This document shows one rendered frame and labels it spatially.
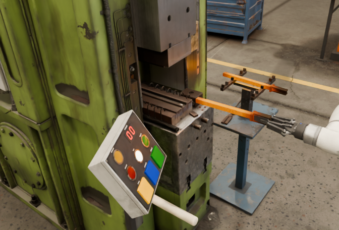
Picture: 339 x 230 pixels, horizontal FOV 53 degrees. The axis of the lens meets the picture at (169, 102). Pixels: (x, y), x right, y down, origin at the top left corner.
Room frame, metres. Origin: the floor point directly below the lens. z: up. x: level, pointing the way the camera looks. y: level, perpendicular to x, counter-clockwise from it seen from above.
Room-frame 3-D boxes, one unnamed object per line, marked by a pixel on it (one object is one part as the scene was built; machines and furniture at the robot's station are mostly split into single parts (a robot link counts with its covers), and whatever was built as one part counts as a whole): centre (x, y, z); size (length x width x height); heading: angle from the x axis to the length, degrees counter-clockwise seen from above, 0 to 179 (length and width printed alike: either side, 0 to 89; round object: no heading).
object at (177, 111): (1.70, 0.10, 0.96); 0.42 x 0.20 x 0.09; 52
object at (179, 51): (1.70, 0.10, 1.32); 0.42 x 0.20 x 0.10; 52
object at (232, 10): (5.58, -0.95, 0.36); 1.20 x 0.80 x 0.72; 57
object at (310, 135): (1.17, -0.61, 1.06); 0.09 x 0.06 x 0.09; 142
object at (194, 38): (1.90, -0.16, 1.27); 0.09 x 0.02 x 0.17; 142
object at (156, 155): (1.14, 0.07, 1.01); 0.07 x 0.05 x 0.07; 167
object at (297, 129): (1.22, -0.55, 1.06); 0.09 x 0.08 x 0.07; 52
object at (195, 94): (1.74, -0.13, 0.95); 0.12 x 0.08 x 0.06; 52
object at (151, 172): (1.05, 0.09, 1.01); 0.07 x 0.05 x 0.07; 167
